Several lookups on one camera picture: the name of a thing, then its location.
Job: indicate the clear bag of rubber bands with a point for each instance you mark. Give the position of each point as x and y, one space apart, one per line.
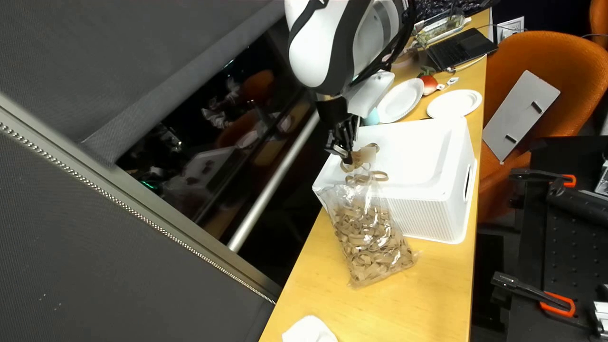
370 241

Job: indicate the black perforated board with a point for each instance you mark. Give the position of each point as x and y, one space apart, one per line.
570 254

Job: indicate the silver metal handrail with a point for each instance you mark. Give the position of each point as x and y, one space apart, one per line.
281 172

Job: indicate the small white adapter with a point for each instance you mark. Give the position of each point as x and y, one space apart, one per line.
450 81

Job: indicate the grey metal plate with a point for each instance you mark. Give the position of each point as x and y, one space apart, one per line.
518 117

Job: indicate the clear plastic bottle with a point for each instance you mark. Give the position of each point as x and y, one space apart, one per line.
442 30

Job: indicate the white plastic storage box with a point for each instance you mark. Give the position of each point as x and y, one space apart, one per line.
429 178

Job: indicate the white printed card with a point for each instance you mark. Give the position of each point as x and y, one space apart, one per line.
509 30

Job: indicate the black laptop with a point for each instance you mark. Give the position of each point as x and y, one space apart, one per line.
465 49

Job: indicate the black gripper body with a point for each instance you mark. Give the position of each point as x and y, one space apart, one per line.
334 115

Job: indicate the orange chair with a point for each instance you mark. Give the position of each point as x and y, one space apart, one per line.
600 20
551 60

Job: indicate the black keyboard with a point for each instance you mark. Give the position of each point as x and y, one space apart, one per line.
456 7

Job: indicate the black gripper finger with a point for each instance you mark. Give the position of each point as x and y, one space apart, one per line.
347 149
334 144

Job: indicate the narrow grey window post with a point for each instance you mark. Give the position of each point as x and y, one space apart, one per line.
125 199

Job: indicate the white crumpled cloth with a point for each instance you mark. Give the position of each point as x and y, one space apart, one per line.
309 332

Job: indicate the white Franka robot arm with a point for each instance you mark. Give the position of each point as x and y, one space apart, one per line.
315 39

